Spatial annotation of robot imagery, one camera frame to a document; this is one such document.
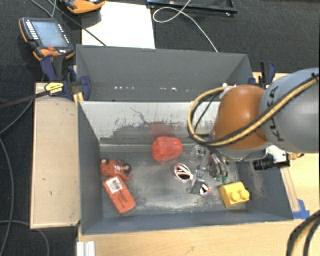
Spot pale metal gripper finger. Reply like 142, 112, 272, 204
187, 169, 206, 195
191, 145, 210, 166

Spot white and red sunglasses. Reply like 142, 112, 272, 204
174, 163, 213, 197

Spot yellow toy brick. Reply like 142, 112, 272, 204
218, 181, 251, 209

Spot grey metal bin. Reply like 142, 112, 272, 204
74, 44, 295, 236

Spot orange box with barcode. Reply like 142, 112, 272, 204
102, 175, 137, 216

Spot orange toy animal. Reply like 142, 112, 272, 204
99, 159, 133, 181

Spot pale wood board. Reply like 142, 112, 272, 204
30, 82, 82, 230

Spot black cylinder on white bracket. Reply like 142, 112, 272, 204
252, 145, 291, 172

